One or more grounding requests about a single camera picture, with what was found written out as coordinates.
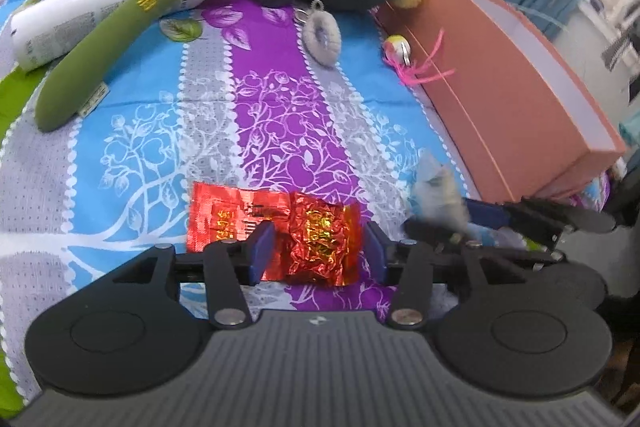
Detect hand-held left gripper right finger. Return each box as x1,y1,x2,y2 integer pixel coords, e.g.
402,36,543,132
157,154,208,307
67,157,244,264
364,221,568,329

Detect white tube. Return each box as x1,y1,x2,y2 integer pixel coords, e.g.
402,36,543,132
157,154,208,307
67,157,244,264
10,0,231,72

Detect yellow ball pink tassel keychain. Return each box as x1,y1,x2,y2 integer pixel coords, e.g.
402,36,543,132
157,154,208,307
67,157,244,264
382,29,456,85

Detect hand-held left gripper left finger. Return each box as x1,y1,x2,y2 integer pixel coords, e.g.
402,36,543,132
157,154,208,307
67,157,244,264
107,221,277,329

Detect blue white plastic bag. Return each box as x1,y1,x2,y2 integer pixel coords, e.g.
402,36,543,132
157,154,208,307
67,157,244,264
410,151,473,238

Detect grey plush keychain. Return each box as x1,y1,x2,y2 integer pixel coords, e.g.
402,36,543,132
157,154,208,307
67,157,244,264
295,0,343,68

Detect pink cardboard box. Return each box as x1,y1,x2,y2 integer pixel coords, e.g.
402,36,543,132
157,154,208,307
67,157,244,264
372,0,628,204

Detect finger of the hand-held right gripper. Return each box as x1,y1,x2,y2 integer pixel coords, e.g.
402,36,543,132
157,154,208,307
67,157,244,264
464,196,617,249
404,219,467,244

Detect red foil wrapper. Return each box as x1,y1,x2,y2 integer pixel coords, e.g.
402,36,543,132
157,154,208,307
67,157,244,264
186,181,362,287

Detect green plush stick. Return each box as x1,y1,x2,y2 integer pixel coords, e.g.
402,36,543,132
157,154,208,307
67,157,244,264
36,0,358,132

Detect striped floral bed sheet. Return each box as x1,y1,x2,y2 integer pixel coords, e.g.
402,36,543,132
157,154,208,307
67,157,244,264
0,0,616,408

